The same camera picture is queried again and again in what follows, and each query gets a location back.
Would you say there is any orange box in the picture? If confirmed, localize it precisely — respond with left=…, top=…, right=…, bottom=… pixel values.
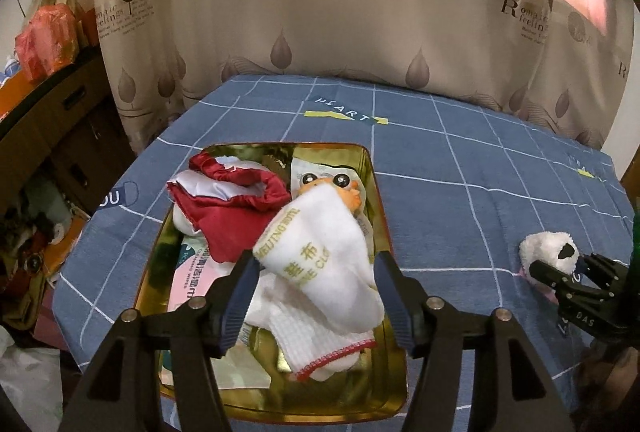
left=0, top=69, right=43, bottom=120

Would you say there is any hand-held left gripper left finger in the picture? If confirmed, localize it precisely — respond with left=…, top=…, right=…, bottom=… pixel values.
left=57, top=249, right=261, bottom=432

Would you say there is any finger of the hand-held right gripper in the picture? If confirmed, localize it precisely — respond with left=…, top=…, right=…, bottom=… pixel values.
left=530, top=259, right=581, bottom=299
left=577, top=252, right=629, bottom=284

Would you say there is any white plastic bag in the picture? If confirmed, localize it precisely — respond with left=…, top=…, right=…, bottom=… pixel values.
left=0, top=327, right=63, bottom=432

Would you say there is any white towel with green print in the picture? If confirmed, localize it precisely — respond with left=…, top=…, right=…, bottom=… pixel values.
left=252, top=186, right=386, bottom=333

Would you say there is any pink green wipes packet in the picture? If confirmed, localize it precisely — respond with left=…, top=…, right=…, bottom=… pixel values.
left=162, top=234, right=296, bottom=388

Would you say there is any wooden cabinet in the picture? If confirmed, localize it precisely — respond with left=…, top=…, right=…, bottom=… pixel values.
left=0, top=47, right=136, bottom=213

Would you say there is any blue checked bed sheet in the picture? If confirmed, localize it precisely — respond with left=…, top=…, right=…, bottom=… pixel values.
left=52, top=73, right=640, bottom=432

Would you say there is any red cloth pouch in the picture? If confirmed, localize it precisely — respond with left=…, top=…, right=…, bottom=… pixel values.
left=166, top=150, right=292, bottom=263

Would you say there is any gold metal tray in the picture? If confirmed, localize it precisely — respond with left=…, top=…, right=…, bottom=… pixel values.
left=134, top=142, right=412, bottom=423

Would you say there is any small panda plush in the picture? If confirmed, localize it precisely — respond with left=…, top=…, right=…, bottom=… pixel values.
left=517, top=232, right=581, bottom=300

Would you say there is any beige leaf-print curtain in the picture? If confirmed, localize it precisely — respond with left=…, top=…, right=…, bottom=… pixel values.
left=37, top=0, right=640, bottom=158

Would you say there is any white cloth with red trim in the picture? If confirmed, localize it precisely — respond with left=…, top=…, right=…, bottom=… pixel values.
left=260, top=272, right=377, bottom=383

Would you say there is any person's right hand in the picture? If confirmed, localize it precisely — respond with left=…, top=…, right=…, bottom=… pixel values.
left=575, top=347, right=640, bottom=413

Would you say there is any red plastic bag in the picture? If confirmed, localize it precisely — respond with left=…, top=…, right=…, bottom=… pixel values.
left=15, top=3, right=81, bottom=80

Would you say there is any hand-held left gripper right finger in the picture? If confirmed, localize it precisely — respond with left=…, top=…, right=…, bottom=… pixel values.
left=372, top=252, right=576, bottom=432

